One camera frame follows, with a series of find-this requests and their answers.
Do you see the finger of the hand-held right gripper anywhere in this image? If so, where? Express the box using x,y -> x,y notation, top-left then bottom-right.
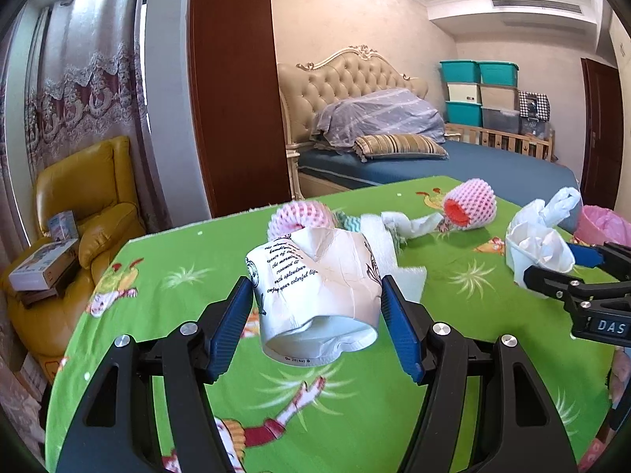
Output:
564,240 -> 631,283
523,265 -> 631,317

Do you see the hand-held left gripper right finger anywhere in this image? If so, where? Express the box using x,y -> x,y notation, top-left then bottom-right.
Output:
379,275 -> 580,473

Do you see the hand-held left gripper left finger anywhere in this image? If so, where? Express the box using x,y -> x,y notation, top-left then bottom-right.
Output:
54,276 -> 254,473

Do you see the waste bin with pink bag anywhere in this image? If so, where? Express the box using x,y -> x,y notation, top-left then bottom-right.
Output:
574,205 -> 617,247

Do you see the white plastic bag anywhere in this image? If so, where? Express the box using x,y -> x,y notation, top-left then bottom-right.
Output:
505,187 -> 582,289

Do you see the white foam sheet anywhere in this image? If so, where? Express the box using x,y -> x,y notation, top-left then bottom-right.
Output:
362,214 -> 429,304

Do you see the white printed paper cup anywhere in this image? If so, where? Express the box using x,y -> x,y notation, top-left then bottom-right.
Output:
245,227 -> 383,368

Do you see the pink foam fruit net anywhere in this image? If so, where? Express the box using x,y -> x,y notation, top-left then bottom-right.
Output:
267,202 -> 336,242
442,177 -> 497,231

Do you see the white paper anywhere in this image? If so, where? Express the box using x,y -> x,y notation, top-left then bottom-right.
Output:
382,211 -> 444,247

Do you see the green printed blanket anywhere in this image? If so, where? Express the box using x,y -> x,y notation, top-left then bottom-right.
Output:
44,175 -> 617,473

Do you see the dark wooden door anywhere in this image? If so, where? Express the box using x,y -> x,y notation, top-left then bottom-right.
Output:
579,58 -> 624,208

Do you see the teal striped wrapper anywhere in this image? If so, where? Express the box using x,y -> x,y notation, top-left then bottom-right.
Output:
335,212 -> 366,233

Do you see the bed with blue sheet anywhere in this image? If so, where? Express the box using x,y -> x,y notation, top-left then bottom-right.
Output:
291,139 -> 582,235

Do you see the black white checkered bag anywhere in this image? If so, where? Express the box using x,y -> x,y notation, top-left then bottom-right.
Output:
517,91 -> 550,121

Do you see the grey clear storage box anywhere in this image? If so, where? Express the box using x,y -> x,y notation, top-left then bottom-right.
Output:
482,106 -> 521,134

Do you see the beige storage box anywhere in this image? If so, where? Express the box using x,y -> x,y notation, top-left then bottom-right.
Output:
479,85 -> 519,109

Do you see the teal storage box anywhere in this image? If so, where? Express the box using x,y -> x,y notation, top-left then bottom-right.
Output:
445,101 -> 484,127
440,60 -> 480,84
477,61 -> 520,87

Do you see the striped pillow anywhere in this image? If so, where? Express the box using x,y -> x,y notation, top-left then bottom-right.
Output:
354,134 -> 449,162

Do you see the yellow leather armchair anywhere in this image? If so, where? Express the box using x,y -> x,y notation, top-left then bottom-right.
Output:
0,136 -> 146,370

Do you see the brown cardboard box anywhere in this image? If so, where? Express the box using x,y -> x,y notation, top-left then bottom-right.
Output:
20,355 -> 67,396

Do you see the flat white box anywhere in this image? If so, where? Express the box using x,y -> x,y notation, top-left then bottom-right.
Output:
9,239 -> 80,291

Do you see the small blue box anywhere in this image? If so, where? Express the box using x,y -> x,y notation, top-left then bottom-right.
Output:
48,211 -> 77,240

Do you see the white storage box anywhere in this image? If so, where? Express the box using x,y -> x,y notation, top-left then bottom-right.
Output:
446,82 -> 481,105

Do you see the grey-blue quilt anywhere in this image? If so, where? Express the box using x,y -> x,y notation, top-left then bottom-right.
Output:
310,88 -> 447,149

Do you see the air conditioner vent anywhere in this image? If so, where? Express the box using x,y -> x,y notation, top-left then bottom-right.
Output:
491,0 -> 582,13

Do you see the beige tufted headboard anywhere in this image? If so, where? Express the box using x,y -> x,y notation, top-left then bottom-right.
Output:
277,45 -> 429,151

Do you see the lace patterned curtain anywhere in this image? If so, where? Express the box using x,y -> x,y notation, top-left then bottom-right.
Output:
32,0 -> 149,208

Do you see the wooden crib rail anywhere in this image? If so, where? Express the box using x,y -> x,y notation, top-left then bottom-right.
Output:
444,123 -> 555,162

